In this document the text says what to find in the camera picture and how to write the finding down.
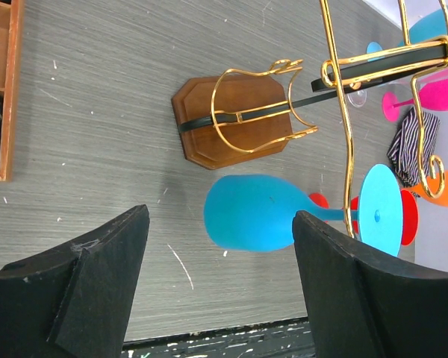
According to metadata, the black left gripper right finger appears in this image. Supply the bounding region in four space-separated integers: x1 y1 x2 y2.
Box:
293 211 448 357

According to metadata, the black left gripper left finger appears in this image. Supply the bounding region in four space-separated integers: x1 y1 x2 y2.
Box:
0 205 149 357

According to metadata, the red wine glass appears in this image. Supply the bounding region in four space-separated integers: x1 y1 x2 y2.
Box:
309 189 419 246

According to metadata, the striped cloth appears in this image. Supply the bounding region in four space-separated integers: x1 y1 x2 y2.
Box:
387 107 440 187

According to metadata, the clear wine glass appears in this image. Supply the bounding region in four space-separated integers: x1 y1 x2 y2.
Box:
346 83 367 108

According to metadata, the magenta wine glass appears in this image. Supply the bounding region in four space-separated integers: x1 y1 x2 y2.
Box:
382 69 448 122

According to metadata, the gold wire wine glass rack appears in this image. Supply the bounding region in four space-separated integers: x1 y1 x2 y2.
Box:
171 1 448 234

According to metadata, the light blue wine glass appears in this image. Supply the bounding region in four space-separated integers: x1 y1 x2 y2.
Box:
366 1 448 54

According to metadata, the wooden compartment tray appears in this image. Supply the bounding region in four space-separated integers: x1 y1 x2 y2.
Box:
0 1 25 181

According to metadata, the blue wine glass front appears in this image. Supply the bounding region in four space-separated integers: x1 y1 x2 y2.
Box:
203 164 403 257

